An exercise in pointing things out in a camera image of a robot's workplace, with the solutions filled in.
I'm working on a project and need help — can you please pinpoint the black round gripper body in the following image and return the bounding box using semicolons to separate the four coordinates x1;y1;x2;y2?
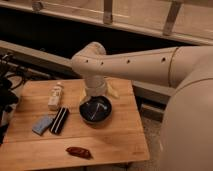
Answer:
79;96;112;124

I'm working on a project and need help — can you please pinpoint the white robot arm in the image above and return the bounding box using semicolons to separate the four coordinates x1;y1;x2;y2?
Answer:
71;42;213;171

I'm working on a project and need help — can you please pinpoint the black rectangular box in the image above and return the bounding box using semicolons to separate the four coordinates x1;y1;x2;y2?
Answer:
50;107;69;135

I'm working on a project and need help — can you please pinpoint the wooden table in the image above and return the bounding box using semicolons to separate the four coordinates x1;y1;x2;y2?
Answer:
0;78;149;171

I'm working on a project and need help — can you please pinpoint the white lotion bottle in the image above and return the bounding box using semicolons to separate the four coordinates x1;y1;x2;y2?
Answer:
48;82;63;110

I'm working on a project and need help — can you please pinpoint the black cables and equipment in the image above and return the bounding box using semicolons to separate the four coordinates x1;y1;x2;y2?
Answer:
0;51;26;146

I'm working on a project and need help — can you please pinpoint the metal window bracket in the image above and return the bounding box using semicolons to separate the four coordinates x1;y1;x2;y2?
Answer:
163;0;182;36
103;0;113;24

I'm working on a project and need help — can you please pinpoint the metal window bracket right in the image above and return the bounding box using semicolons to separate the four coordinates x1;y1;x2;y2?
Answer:
163;0;182;36

